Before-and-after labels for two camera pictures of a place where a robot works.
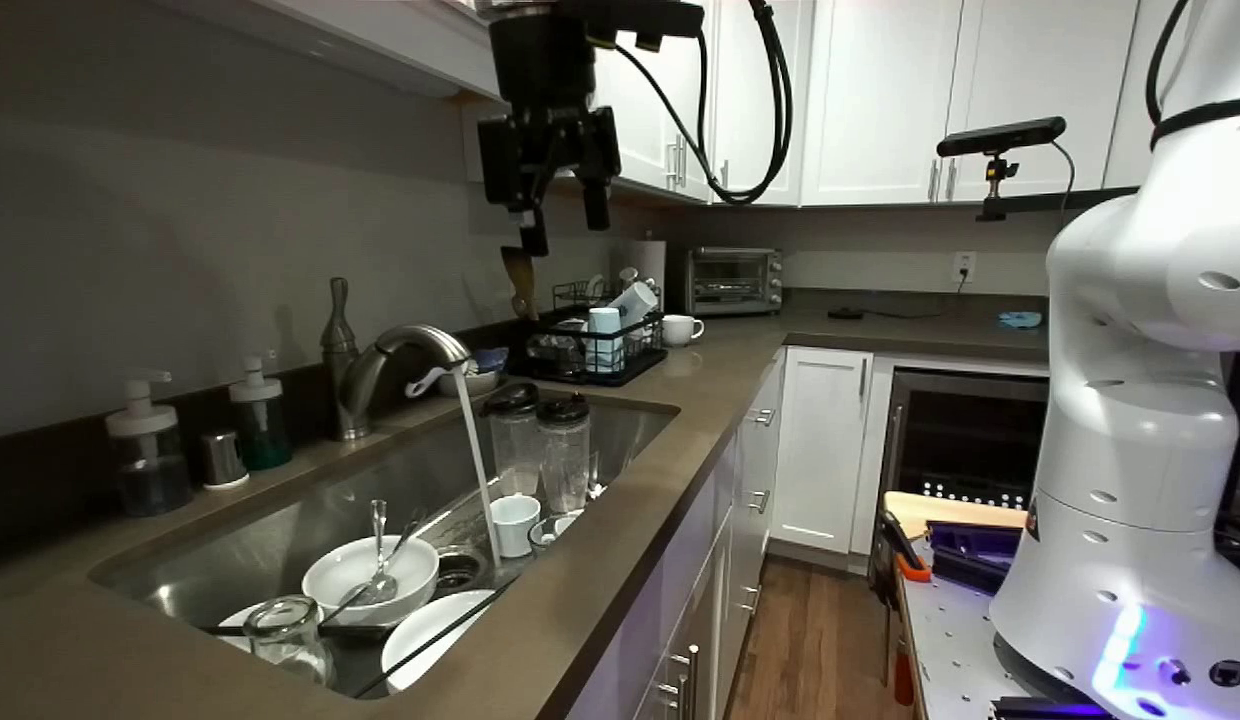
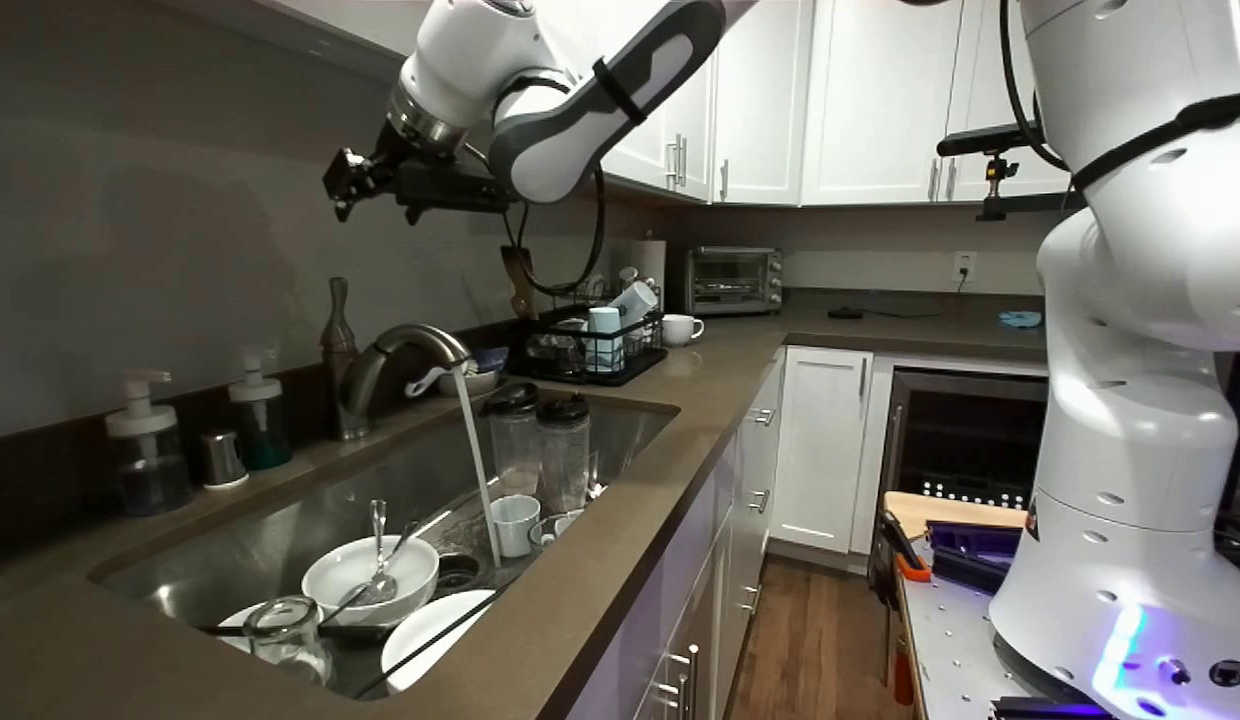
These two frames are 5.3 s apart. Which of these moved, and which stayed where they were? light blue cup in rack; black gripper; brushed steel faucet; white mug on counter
Moved: black gripper
Stayed: white mug on counter; light blue cup in rack; brushed steel faucet
